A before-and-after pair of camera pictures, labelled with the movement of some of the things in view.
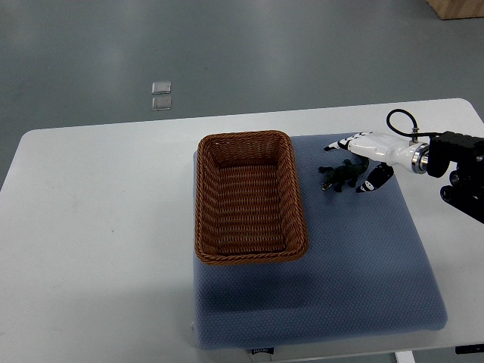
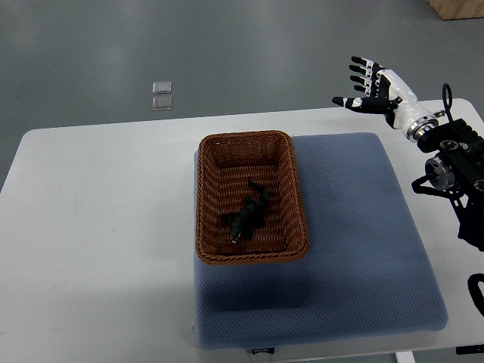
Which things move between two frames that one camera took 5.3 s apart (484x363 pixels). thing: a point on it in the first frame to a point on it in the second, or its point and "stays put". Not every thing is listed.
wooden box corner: x=453 y=9 stays put
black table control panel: x=470 y=349 stays put
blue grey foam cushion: x=367 y=271 stays put
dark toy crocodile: x=348 y=172 to x=252 y=209
